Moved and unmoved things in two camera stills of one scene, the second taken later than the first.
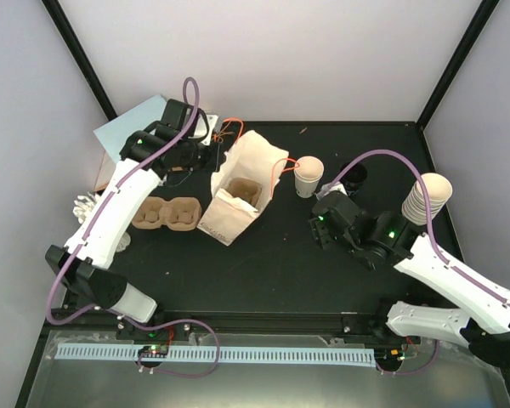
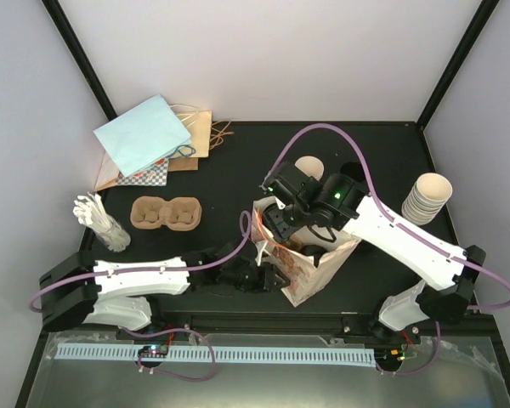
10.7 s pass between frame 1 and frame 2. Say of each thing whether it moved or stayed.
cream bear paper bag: moved
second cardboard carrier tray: stayed
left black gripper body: moved
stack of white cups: stayed
